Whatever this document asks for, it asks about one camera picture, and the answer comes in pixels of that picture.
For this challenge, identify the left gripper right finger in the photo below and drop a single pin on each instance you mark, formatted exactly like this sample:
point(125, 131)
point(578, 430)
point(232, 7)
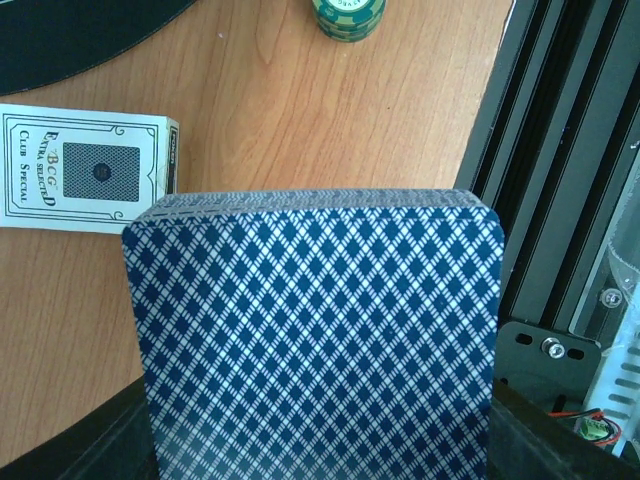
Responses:
point(526, 443)

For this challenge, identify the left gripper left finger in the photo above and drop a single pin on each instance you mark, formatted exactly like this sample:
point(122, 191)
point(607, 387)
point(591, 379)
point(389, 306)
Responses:
point(113, 442)

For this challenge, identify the green poker chip stack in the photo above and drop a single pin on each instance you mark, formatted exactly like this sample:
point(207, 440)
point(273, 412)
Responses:
point(348, 21)

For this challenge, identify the green circuit board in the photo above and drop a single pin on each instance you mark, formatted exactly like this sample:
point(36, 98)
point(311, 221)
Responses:
point(599, 430)

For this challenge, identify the round black poker mat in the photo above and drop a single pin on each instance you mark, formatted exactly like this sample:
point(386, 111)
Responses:
point(44, 42)

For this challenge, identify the light blue cable duct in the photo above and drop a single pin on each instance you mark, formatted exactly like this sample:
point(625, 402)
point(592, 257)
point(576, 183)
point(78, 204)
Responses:
point(615, 389)

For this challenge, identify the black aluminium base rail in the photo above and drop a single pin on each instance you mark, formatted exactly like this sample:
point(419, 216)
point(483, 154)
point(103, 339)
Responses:
point(555, 153)

